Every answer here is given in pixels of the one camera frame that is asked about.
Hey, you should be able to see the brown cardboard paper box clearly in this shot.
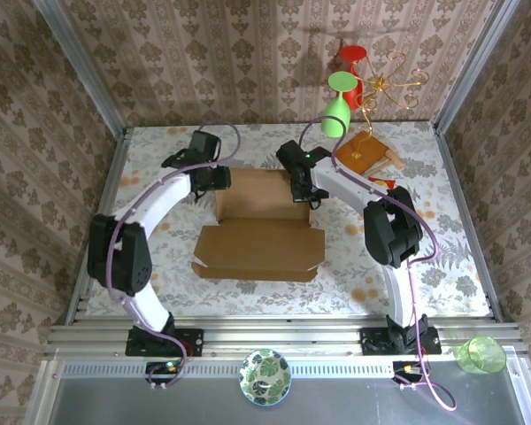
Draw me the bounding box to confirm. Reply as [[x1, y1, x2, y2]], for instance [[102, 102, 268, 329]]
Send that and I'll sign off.
[[190, 166, 327, 282]]

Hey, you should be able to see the left black connector box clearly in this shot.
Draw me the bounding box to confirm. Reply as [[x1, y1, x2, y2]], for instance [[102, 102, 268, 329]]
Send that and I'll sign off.
[[145, 360, 182, 385]]

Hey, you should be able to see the black connector box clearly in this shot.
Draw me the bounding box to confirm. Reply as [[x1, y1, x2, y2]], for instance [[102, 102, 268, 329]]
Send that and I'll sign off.
[[145, 360, 182, 385], [392, 360, 426, 385]]

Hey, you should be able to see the right black connector box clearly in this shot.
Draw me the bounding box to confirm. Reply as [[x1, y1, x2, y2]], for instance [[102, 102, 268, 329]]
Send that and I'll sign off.
[[392, 360, 426, 385]]

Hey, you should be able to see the green wine glass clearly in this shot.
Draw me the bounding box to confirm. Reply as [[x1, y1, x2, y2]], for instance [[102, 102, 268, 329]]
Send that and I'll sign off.
[[320, 72, 358, 138]]

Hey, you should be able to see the red snack packet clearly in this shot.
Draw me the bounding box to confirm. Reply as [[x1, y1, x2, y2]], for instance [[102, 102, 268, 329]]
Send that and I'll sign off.
[[367, 175, 397, 191]]

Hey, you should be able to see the floral table mat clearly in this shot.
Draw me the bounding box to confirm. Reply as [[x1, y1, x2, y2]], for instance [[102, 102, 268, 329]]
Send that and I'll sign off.
[[86, 121, 490, 318]]

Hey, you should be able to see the red wine glass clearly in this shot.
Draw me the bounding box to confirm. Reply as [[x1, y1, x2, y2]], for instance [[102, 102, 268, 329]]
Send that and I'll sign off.
[[338, 45, 368, 110]]

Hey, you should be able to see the green leaf pattern bowl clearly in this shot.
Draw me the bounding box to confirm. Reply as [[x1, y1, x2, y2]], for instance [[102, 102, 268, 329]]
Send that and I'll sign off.
[[239, 348, 293, 406]]

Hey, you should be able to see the green transparent plastic cup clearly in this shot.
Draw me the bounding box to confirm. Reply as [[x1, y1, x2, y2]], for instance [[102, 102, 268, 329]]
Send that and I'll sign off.
[[453, 335, 508, 376]]

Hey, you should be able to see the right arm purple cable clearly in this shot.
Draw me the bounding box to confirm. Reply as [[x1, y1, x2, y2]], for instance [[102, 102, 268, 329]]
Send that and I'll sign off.
[[297, 115, 459, 412]]

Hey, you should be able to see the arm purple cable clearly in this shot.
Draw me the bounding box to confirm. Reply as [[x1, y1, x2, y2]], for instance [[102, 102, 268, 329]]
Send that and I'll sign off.
[[104, 120, 242, 390], [297, 115, 459, 412]]

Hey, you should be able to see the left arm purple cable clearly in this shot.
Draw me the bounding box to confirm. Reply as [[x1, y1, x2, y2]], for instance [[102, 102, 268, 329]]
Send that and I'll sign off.
[[104, 120, 242, 390]]

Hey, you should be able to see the gold wire glass rack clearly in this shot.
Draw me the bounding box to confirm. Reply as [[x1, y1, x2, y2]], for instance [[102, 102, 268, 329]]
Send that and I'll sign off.
[[334, 50, 428, 176]]

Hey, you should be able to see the aluminium front rail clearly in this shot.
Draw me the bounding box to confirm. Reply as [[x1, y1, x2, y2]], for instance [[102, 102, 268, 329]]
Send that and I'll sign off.
[[43, 321, 526, 359]]

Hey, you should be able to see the aluminium frame post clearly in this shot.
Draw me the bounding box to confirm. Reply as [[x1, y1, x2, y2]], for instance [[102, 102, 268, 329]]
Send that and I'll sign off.
[[433, 0, 521, 134], [31, 0, 129, 134]]

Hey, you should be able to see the perforated metal cable duct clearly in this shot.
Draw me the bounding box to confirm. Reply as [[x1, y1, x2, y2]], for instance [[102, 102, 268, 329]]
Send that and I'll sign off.
[[59, 359, 521, 378]]

